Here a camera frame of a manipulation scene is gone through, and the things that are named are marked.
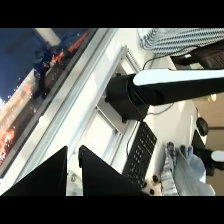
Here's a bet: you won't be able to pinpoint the blue jeans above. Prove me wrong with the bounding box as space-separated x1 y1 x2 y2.
159 142 216 196

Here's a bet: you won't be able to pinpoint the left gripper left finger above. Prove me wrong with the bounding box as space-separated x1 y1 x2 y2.
1 145 69 196

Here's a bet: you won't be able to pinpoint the blue white patterned garment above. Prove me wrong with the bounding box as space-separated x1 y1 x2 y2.
137 27 224 57

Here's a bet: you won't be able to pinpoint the silver frame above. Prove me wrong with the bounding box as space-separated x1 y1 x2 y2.
0 27 142 196

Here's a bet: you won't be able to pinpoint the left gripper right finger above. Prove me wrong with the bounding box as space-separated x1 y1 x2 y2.
78 144 148 196

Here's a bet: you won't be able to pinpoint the black keyboard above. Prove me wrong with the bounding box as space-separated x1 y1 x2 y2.
121 121 159 190

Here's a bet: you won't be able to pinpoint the black cable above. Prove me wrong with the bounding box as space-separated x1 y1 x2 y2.
141 48 196 71

